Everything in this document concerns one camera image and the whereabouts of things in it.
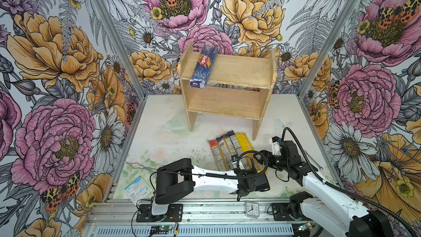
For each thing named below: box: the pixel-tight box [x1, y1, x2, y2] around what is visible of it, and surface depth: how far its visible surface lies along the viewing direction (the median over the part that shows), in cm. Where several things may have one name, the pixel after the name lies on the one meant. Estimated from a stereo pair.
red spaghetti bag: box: [208, 139, 227, 172], surface depth 92 cm
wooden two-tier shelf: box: [177, 42, 278, 141], surface depth 80 cm
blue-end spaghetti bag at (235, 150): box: [225, 130, 249, 171], surface depth 93 cm
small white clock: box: [244, 201, 260, 219], surface depth 75 cm
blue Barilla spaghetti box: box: [189, 45, 219, 89], surface depth 70 cm
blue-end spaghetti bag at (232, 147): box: [224, 130, 242, 169], surface depth 93 cm
